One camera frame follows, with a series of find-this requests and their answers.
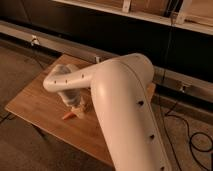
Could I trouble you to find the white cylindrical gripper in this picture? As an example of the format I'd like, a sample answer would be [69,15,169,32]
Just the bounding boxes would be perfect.
[58,90,85,118]

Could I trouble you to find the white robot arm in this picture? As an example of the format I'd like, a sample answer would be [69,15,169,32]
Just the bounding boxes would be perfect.
[43,53,172,171]

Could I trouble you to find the white table edge bracket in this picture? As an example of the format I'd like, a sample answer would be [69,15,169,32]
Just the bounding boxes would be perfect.
[95,56,101,63]

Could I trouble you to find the white wall bracket left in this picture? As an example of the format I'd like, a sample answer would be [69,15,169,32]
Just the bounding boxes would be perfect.
[31,35,40,46]

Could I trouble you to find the metal bracket right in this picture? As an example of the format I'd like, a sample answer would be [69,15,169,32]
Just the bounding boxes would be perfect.
[179,83,191,93]

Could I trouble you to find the black floor cable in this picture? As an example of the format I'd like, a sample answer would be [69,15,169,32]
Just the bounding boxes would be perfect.
[156,0,213,171]

